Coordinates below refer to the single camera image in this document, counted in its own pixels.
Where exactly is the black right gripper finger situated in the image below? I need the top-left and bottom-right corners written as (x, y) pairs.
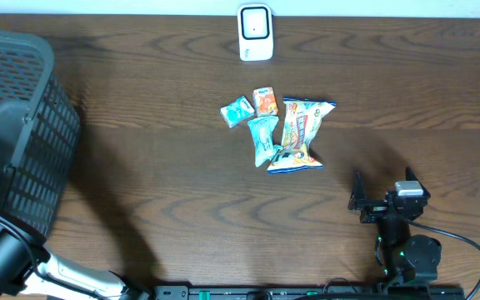
top-left (405, 167), bottom-right (418, 182)
top-left (347, 172), bottom-right (367, 210)

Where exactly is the large yellow snack bag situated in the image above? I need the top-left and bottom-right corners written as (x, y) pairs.
top-left (267, 97), bottom-right (337, 174)

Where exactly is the teal long snack packet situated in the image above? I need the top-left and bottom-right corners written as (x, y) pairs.
top-left (247, 116), bottom-right (281, 168)

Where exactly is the orange small tissue pack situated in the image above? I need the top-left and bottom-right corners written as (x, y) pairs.
top-left (252, 87), bottom-right (278, 117)

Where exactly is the teal small tissue pack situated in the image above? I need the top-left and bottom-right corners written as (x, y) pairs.
top-left (220, 96), bottom-right (255, 128)

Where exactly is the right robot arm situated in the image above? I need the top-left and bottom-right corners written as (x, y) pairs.
top-left (347, 167), bottom-right (442, 294)

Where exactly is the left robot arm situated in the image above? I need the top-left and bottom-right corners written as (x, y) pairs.
top-left (0, 212), bottom-right (153, 300)

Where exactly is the white barcode scanner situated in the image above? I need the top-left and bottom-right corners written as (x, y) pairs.
top-left (237, 3), bottom-right (274, 62)

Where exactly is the grey plastic mesh basket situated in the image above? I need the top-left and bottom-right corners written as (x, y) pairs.
top-left (0, 30), bottom-right (81, 237)

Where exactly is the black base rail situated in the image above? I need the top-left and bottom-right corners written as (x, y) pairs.
top-left (152, 285), bottom-right (465, 300)

